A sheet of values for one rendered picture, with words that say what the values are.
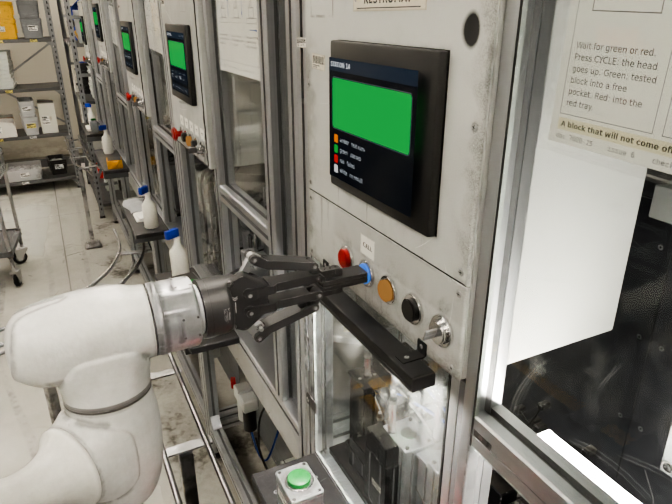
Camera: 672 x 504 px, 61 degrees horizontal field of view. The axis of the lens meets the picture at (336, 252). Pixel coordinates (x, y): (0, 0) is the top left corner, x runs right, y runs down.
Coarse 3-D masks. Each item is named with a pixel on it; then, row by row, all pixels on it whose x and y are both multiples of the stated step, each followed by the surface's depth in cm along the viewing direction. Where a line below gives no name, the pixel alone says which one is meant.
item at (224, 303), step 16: (240, 272) 72; (208, 288) 70; (224, 288) 70; (240, 288) 72; (208, 304) 69; (224, 304) 70; (240, 304) 73; (256, 304) 74; (208, 320) 69; (224, 320) 70; (240, 320) 74; (256, 320) 75; (208, 336) 71
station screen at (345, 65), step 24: (336, 72) 75; (360, 72) 69; (384, 72) 64; (408, 72) 60; (336, 144) 78; (360, 144) 72; (408, 144) 63; (336, 168) 80; (360, 168) 74; (384, 168) 68; (408, 168) 63; (384, 192) 69; (408, 192) 64; (408, 216) 65
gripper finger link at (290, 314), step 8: (304, 304) 80; (312, 304) 78; (280, 312) 78; (288, 312) 78; (296, 312) 78; (304, 312) 78; (312, 312) 79; (264, 320) 78; (272, 320) 77; (280, 320) 77; (288, 320) 77; (296, 320) 78; (264, 328) 76; (272, 328) 77; (280, 328) 77; (256, 336) 76; (264, 336) 76
